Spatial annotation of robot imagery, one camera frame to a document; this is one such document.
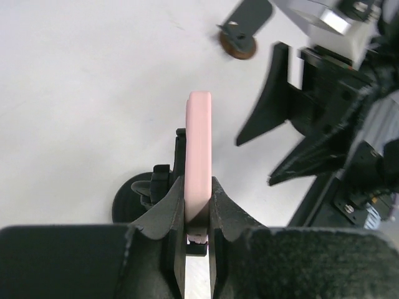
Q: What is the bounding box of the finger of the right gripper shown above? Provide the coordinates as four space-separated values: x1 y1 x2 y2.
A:
268 87 373 186
236 42 314 146

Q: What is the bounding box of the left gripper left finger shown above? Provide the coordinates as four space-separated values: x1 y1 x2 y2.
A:
1 178 186 298

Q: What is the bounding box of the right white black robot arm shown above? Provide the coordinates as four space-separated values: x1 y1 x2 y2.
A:
236 1 398 229

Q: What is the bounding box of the wooden base wedge phone stand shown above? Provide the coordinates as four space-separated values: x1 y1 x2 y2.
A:
218 0 273 60

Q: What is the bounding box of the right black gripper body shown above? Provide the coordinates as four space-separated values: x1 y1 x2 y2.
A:
300 46 383 140

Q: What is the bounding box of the black clamp phone stand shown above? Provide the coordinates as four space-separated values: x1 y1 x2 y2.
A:
112 128 208 257

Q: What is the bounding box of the black phone pink case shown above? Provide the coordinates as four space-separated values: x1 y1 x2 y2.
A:
184 91 212 244

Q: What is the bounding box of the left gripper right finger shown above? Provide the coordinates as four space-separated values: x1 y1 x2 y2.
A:
209 179 398 298

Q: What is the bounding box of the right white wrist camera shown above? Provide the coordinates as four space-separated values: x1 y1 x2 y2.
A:
274 0 382 69

